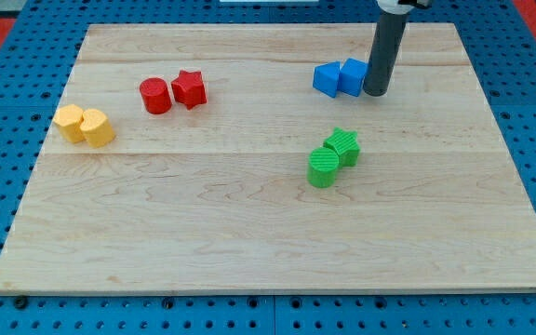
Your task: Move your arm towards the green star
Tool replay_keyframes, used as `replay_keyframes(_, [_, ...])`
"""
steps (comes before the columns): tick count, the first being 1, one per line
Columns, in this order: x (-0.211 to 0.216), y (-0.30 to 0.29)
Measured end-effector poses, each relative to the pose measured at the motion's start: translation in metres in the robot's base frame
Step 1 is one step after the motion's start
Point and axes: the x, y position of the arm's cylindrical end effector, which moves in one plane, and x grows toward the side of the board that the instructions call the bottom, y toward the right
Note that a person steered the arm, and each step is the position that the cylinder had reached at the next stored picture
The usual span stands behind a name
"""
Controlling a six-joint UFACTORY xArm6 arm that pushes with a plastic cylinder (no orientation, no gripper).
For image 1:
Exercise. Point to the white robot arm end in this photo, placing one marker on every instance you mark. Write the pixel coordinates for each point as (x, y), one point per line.
(403, 7)

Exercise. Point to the green star block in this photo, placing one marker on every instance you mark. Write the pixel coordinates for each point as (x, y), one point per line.
(344, 144)

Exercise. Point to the red star block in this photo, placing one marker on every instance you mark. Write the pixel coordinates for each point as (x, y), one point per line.
(189, 89)

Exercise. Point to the light wooden board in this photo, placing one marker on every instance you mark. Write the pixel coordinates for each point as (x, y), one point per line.
(216, 201)

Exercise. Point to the green cylinder block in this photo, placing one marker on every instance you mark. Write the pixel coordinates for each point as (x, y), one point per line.
(323, 165)

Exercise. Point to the blue pentagon block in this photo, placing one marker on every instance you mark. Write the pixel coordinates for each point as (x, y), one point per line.
(326, 78)

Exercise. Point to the blue cube block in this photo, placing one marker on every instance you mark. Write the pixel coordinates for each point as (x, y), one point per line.
(351, 77)

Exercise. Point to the red cylinder block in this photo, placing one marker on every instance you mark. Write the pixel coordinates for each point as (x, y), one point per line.
(155, 95)

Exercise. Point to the yellow heart block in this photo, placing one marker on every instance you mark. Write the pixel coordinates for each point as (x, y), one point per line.
(96, 128)

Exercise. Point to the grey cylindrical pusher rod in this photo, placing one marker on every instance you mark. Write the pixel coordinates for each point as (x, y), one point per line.
(386, 43)

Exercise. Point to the yellow hexagon block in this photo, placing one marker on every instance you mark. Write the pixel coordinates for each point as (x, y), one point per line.
(68, 120)

